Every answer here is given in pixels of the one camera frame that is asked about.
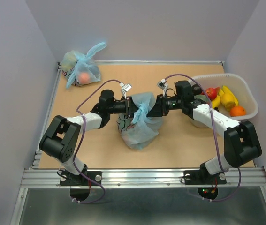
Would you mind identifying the tied blue bag of fruit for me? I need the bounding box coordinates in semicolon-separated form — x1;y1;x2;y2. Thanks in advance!
61;42;107;89

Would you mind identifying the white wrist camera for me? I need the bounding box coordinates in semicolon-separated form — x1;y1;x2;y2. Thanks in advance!
157;79;168;96
119;82;132;98

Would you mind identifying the green netted melon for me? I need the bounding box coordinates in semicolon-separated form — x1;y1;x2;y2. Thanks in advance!
194;94;208;102

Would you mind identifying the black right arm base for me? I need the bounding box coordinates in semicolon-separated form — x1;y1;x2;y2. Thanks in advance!
180;163;227;201

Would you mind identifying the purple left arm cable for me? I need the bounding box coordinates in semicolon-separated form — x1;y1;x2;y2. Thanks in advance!
71;79;124;204

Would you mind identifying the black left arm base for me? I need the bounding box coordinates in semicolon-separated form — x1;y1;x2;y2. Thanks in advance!
57;165;105;204

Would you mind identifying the orange fruit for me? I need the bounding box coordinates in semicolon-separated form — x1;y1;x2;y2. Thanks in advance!
229;105;247;117

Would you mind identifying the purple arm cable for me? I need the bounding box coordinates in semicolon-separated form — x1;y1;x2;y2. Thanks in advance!
163;74;242;203
71;79;124;204

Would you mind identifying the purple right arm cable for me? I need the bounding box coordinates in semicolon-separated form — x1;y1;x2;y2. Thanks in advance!
163;74;242;203

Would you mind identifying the red strawberry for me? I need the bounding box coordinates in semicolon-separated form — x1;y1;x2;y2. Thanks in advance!
205;87;220;100

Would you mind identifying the light blue printed plastic bag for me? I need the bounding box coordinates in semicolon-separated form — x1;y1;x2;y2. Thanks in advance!
116;92;163;150

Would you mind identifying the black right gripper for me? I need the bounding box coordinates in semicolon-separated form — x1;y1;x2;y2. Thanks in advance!
146;93;183;117

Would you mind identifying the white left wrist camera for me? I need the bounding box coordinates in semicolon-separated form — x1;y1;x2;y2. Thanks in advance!
119;82;132;98

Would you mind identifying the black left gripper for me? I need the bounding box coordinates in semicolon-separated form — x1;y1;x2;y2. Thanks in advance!
108;97;145;118

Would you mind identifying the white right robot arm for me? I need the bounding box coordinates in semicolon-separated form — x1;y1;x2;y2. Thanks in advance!
147;81;262;183

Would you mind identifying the yellow banana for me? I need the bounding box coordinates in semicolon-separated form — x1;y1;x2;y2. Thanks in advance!
212;86;239;111

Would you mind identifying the aluminium front rail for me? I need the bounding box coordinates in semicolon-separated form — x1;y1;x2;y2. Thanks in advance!
20;167;266;189

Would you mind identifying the white plastic basket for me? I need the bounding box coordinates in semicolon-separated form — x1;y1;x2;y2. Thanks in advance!
192;73;258;132

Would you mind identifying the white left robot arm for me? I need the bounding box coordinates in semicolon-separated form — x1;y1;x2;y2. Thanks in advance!
39;90;138;185

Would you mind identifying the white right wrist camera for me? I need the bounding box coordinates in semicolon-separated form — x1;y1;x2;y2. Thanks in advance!
157;79;168;96

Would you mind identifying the dark brown avocado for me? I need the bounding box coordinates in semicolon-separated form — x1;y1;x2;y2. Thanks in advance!
191;84;203;95

